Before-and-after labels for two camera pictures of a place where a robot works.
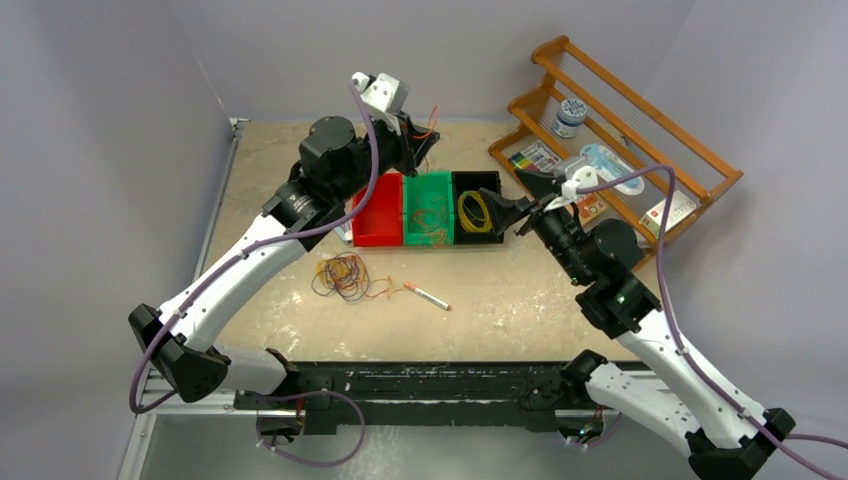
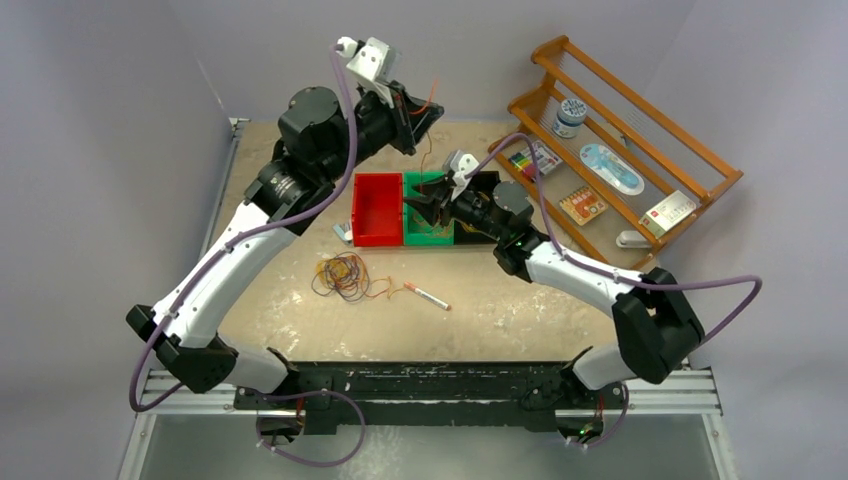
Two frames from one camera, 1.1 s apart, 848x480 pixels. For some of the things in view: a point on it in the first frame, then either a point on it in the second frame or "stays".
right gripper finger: (539, 184) → (438, 186)
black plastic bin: (463, 181) stays
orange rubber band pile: (345, 276) stays
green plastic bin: (428, 208) stays
